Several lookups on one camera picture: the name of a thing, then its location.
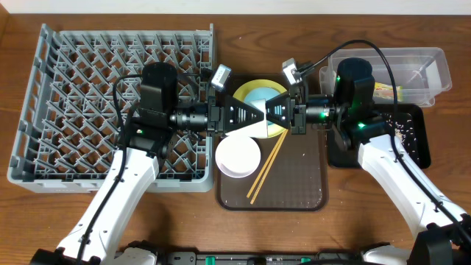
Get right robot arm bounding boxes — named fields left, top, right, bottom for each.
left=266, top=57, right=470, bottom=264

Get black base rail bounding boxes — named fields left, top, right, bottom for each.
left=110, top=250, right=369, bottom=265

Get green orange snack wrapper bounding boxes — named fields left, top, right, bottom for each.
left=373, top=82, right=403, bottom=102

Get brown plastic serving tray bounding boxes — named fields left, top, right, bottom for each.
left=215, top=125, right=328, bottom=211

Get pink round bowl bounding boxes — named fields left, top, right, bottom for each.
left=215, top=135, right=261, bottom=178

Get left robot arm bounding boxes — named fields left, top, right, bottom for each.
left=30, top=63, right=266, bottom=264

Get black waste tray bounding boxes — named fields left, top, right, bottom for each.
left=326, top=104, right=431, bottom=169

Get rice food scraps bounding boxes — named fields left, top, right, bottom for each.
left=394, top=110, right=431, bottom=169

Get white paper cup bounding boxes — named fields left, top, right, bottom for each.
left=226, top=99, right=268, bottom=138

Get yellow round plate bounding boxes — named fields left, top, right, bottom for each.
left=232, top=79, right=291, bottom=140

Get clear plastic waste bin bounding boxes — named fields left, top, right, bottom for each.
left=319, top=47, right=452, bottom=107

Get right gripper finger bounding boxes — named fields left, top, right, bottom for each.
left=266, top=92, right=292, bottom=115
left=266, top=113, right=291, bottom=130

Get grey dishwasher rack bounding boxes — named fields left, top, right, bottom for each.
left=7, top=25, right=216, bottom=193

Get light blue bowl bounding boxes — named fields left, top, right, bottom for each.
left=244, top=87, right=285, bottom=138

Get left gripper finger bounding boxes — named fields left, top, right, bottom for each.
left=224, top=96, right=264, bottom=117
left=223, top=116, right=264, bottom=133

